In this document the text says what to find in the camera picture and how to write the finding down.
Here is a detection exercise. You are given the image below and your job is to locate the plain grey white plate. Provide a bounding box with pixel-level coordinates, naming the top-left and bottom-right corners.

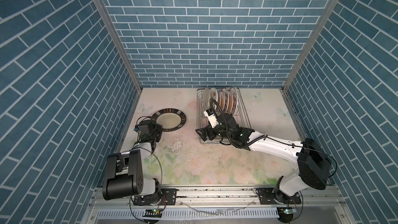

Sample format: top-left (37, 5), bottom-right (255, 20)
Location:
top-left (202, 88), bottom-right (210, 112)

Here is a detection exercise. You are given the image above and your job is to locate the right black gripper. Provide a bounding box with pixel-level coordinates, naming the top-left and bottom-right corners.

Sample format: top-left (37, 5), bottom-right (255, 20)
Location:
top-left (194, 120), bottom-right (233, 142)

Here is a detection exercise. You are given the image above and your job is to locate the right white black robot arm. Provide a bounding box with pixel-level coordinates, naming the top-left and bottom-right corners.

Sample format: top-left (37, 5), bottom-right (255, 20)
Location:
top-left (196, 110), bottom-right (336, 204)

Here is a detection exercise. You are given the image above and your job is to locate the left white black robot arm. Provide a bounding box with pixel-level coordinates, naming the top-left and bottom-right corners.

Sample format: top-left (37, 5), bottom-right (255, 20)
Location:
top-left (102, 117), bottom-right (162, 206)

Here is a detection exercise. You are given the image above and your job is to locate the patterned brown white plate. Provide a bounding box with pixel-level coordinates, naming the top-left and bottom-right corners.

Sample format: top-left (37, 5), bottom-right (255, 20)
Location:
top-left (230, 87), bottom-right (238, 115)

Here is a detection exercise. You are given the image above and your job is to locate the right green circuit board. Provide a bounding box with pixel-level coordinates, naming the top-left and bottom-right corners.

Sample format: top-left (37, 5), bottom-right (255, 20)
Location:
top-left (277, 207), bottom-right (297, 219)

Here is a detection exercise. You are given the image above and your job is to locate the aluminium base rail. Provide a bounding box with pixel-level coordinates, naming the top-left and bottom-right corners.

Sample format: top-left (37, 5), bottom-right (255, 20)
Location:
top-left (82, 185), bottom-right (354, 224)

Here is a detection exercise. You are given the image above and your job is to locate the left green circuit board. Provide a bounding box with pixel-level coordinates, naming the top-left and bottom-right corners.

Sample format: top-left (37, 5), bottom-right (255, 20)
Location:
top-left (143, 209), bottom-right (163, 219)

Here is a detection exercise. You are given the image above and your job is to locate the red rim white plate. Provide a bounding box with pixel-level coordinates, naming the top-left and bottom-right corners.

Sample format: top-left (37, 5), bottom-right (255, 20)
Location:
top-left (219, 88), bottom-right (229, 112)

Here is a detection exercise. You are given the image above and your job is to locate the green circuit board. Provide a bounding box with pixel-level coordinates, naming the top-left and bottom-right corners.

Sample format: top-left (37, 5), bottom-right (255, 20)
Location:
top-left (143, 209), bottom-right (163, 219)
top-left (277, 207), bottom-right (297, 219)

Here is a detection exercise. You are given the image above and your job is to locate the silver wire dish rack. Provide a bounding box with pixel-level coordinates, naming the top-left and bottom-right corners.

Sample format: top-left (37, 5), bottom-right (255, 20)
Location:
top-left (196, 87), bottom-right (251, 145)

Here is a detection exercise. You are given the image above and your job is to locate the dark patterned rim plate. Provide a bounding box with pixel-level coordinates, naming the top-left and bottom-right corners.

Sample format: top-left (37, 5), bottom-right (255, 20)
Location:
top-left (151, 108), bottom-right (187, 132)

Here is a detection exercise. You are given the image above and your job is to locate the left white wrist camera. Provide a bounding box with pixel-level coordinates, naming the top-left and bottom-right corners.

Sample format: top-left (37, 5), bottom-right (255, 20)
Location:
top-left (134, 124), bottom-right (140, 133)

